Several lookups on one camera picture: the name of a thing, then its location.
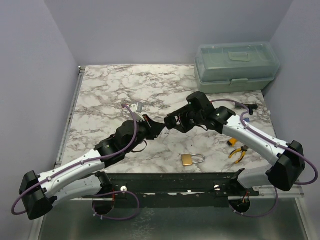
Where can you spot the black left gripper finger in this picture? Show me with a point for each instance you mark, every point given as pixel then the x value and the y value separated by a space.
pixel 155 131
pixel 155 125

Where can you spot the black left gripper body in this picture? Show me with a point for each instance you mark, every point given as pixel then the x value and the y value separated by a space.
pixel 144 129

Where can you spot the aluminium side rail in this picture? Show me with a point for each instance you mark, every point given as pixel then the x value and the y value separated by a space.
pixel 62 147

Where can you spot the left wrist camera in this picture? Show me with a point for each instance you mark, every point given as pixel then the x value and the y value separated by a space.
pixel 137 108

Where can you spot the black base frame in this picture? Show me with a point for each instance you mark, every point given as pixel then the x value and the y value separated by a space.
pixel 167 190

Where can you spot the brass padlock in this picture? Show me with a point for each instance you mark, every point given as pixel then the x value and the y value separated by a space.
pixel 192 159

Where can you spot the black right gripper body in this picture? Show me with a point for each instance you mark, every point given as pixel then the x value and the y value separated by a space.
pixel 190 120

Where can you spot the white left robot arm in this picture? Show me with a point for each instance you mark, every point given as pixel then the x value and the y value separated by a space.
pixel 39 192

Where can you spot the black padlock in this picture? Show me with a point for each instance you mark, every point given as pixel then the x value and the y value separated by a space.
pixel 171 122

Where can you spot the yellow utility knife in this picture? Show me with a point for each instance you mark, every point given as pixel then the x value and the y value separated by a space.
pixel 232 141

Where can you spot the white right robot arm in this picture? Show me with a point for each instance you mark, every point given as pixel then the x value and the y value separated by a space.
pixel 285 160

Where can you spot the black T-shaped tool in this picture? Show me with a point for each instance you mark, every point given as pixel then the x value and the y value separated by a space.
pixel 250 107

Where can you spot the green translucent plastic toolbox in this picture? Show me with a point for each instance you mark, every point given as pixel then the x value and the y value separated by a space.
pixel 235 67

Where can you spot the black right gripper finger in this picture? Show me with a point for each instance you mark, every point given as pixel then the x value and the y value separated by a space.
pixel 185 109
pixel 183 128

